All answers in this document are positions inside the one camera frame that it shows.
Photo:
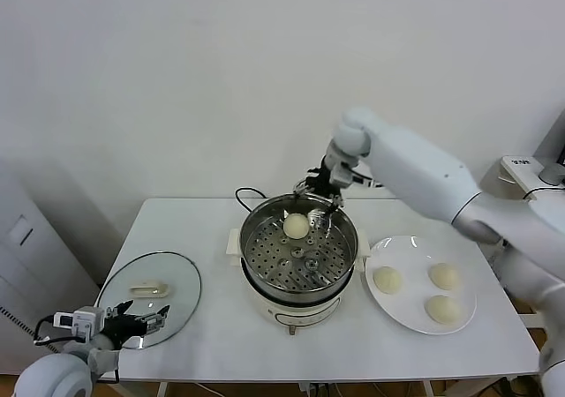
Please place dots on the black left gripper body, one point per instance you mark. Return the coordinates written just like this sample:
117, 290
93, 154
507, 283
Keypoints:
123, 328

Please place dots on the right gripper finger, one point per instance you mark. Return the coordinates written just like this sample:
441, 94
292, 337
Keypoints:
301, 184
335, 203

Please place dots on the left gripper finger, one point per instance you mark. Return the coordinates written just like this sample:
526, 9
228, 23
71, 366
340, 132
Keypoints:
154, 322
118, 309

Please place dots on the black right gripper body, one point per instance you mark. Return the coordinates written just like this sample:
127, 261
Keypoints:
321, 178

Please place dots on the white steamed baozi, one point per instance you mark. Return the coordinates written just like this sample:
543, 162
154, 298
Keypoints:
441, 309
387, 279
443, 275
295, 227

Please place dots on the round glass pot lid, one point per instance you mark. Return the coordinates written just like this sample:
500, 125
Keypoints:
176, 282

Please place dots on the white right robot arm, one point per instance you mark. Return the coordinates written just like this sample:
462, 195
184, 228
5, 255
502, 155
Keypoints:
419, 167

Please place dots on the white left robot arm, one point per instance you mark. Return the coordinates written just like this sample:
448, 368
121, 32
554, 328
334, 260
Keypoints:
53, 375

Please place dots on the steel steamer pot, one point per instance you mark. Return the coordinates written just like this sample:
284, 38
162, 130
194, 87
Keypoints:
318, 278

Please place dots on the white table leg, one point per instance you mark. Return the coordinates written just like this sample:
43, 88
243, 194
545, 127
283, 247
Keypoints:
428, 390
162, 390

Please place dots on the white metal cabinet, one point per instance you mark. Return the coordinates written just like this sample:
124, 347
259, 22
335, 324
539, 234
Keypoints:
26, 260

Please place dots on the cream electric cooker base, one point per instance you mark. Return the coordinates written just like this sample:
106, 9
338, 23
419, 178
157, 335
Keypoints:
300, 311

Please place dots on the white round plate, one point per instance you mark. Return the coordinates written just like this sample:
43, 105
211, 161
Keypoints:
397, 309

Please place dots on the white power strip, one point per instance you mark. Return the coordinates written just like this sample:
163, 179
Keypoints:
309, 388

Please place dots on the white side desk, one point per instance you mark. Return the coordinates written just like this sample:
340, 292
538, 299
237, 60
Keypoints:
525, 172

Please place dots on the grey monitor stand base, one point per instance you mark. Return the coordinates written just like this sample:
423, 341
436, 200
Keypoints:
551, 174

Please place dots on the black monitor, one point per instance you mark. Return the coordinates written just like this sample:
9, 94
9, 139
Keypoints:
557, 141

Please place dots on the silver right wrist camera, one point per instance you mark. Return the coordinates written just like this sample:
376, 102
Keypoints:
341, 176

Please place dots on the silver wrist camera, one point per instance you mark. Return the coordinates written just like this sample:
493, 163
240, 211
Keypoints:
86, 319
341, 176

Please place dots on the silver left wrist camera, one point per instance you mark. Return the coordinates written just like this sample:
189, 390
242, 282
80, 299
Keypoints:
86, 319

